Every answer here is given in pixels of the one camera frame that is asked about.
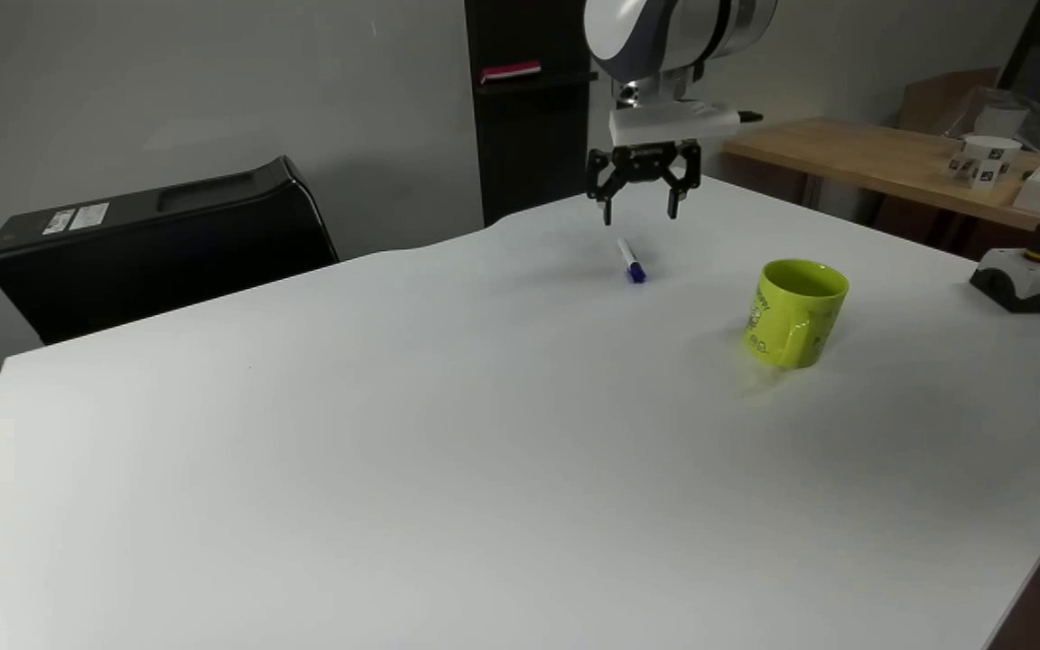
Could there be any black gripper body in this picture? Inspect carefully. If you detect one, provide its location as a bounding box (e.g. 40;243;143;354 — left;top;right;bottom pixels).
614;136;687;168

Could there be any tall black cabinet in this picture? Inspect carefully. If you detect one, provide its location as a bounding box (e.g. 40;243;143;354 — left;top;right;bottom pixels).
462;0;594;229

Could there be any pink flat item on shelf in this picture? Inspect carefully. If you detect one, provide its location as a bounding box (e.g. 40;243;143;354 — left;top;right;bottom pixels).
476;59;544;88

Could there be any wooden side table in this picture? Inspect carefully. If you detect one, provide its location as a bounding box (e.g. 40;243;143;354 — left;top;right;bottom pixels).
717;114;1040;261

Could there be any light green mug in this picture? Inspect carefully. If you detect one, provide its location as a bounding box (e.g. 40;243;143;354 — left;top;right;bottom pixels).
735;254;853;374

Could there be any brown cardboard box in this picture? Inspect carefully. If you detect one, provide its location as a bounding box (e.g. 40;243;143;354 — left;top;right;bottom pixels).
898;65;1007;136

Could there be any small white printed box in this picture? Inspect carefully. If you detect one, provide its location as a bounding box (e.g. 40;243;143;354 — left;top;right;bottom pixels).
950;130;1027;192

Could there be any black and white desk device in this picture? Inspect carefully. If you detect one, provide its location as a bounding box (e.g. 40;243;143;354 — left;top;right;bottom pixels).
969;219;1040;318

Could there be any black computer tower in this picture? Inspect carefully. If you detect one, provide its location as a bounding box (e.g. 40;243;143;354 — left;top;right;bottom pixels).
0;150;343;345

